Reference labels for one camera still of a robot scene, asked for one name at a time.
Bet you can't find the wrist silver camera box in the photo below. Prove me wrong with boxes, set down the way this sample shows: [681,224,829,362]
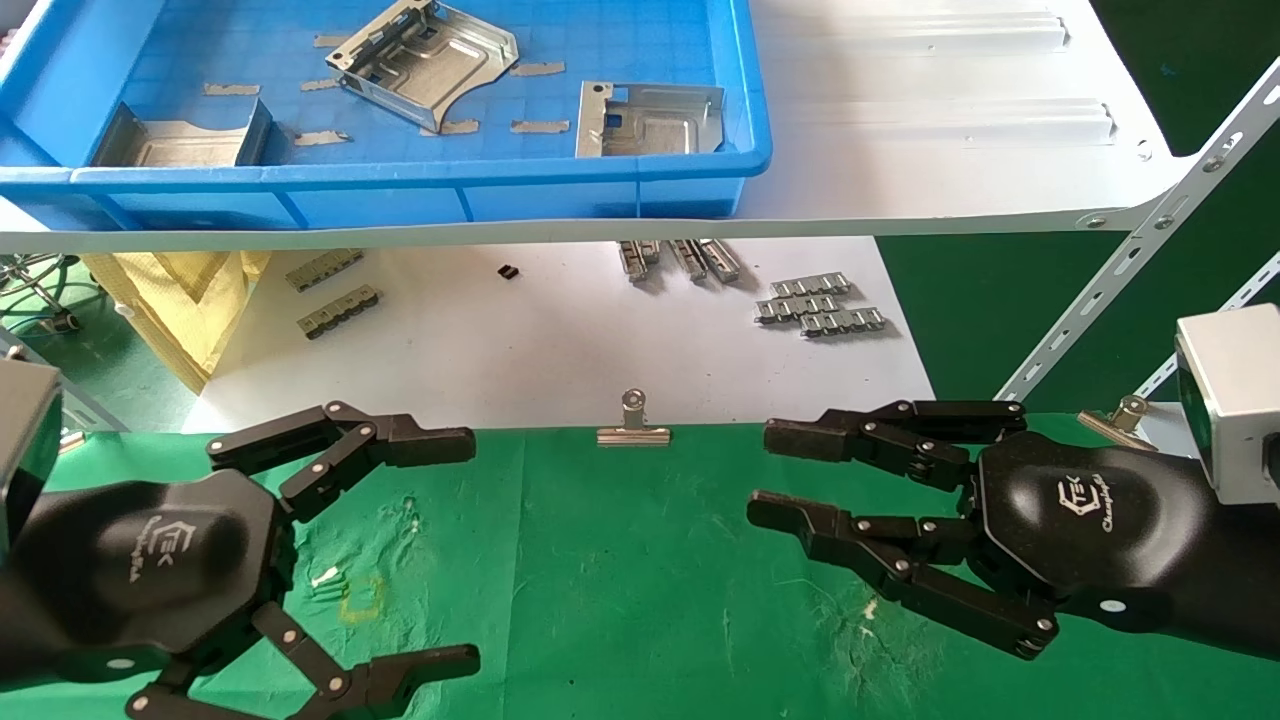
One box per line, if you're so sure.
[0,358,63,561]
[1174,304,1280,507]

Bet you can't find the blue plastic bin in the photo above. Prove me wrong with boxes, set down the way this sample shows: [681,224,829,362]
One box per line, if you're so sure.
[0,0,773,233]

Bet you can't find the green table cloth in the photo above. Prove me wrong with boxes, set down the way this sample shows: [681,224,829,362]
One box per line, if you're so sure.
[0,410,1280,720]

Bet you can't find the flat sheet metal bracket plate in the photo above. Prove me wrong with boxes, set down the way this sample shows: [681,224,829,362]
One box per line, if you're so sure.
[575,81,727,159]

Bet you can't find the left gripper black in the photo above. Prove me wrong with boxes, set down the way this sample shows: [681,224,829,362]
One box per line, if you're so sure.
[0,400,483,720]

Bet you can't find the stamped sheet metal bracket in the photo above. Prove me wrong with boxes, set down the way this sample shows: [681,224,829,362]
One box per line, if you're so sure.
[324,0,521,135]

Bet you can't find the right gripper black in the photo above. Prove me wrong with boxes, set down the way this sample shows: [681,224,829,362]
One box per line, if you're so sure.
[747,400,1280,663]

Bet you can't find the yellow mesh bag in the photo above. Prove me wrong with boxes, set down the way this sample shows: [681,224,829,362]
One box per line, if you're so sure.
[80,248,273,393]

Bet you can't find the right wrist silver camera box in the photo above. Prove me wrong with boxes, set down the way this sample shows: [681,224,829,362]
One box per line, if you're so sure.
[1174,304,1280,507]

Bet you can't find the white metal shelf rack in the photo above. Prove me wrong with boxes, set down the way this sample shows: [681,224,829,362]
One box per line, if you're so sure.
[0,0,1280,433]

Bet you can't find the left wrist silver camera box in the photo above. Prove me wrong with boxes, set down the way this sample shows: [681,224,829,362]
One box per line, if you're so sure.
[0,358,63,561]

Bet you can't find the U-shaped sheet metal bracket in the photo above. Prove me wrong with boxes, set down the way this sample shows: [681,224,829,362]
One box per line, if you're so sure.
[88,98,275,169]

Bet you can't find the chrome caster chair base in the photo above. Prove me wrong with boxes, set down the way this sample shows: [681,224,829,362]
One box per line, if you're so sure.
[0,253,83,336]

